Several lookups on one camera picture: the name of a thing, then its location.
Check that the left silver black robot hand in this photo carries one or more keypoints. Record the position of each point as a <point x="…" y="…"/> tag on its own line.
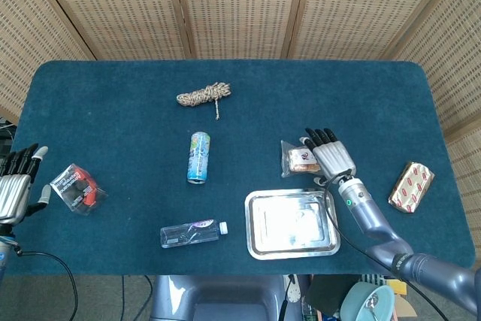
<point x="13" y="193"/>

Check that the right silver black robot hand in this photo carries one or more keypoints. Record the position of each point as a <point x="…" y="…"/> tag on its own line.
<point x="334" y="157"/>

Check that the bread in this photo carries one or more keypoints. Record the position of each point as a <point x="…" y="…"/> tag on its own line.
<point x="298" y="162"/>

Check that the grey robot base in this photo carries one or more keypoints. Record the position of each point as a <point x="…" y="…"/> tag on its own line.
<point x="218" y="298"/>

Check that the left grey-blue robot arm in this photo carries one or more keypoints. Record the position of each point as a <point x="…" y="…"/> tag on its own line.
<point x="3" y="257"/>

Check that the silver metal tray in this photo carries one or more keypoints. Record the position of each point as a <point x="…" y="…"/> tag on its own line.
<point x="285" y="223"/>

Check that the clear bag red black packets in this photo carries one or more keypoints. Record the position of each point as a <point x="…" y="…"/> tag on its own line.
<point x="79" y="189"/>

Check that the gold foil packet red print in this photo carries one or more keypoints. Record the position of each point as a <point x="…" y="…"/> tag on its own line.
<point x="411" y="187"/>

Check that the teal table cloth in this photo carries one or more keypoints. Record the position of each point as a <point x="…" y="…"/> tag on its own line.
<point x="112" y="110"/>

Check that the blue printed drink can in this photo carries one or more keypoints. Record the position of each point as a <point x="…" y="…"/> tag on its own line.
<point x="198" y="159"/>

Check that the small white plastic piece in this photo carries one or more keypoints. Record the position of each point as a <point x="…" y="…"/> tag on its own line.
<point x="294" y="289"/>

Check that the light blue round bowl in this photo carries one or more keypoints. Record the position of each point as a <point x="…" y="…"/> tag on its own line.
<point x="360" y="302"/>

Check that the clear plastic water bottle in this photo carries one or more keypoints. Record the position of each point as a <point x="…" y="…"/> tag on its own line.
<point x="188" y="234"/>

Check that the woven bamboo folding screen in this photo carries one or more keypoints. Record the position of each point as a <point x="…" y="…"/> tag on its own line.
<point x="240" y="9"/>

